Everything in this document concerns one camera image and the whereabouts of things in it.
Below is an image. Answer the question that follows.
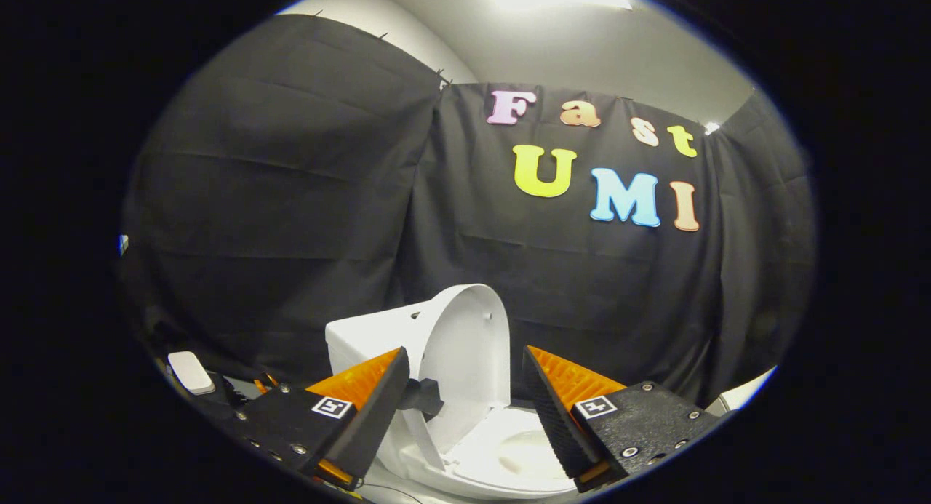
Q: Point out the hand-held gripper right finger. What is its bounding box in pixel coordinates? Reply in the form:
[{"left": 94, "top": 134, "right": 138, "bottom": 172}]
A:
[{"left": 521, "top": 345, "right": 721, "bottom": 495}]

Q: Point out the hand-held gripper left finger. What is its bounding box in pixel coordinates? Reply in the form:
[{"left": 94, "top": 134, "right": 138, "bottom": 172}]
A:
[{"left": 233, "top": 346, "right": 412, "bottom": 492}]

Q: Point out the black round lid handle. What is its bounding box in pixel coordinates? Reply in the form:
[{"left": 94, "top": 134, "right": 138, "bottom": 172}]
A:
[{"left": 399, "top": 378, "right": 445, "bottom": 420}]

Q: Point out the white toilet lid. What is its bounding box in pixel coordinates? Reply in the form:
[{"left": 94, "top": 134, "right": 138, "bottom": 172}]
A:
[{"left": 418, "top": 284, "right": 512, "bottom": 454}]

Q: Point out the white toilet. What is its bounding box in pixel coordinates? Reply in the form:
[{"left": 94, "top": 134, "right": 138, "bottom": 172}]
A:
[{"left": 325, "top": 305, "right": 583, "bottom": 500}]

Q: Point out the dark object with orange part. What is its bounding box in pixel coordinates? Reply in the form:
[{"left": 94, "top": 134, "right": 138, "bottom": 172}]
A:
[{"left": 211, "top": 372, "right": 281, "bottom": 412}]

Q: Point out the small white rounded device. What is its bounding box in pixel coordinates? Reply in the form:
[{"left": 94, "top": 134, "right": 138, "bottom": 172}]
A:
[{"left": 167, "top": 351, "right": 217, "bottom": 396}]

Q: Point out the white panel with slots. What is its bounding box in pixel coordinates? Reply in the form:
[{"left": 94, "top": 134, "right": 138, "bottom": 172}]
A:
[{"left": 716, "top": 366, "right": 778, "bottom": 416}]

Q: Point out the black backdrop cloth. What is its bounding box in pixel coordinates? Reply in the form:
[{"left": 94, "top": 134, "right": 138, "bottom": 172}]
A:
[{"left": 120, "top": 13, "right": 817, "bottom": 410}]

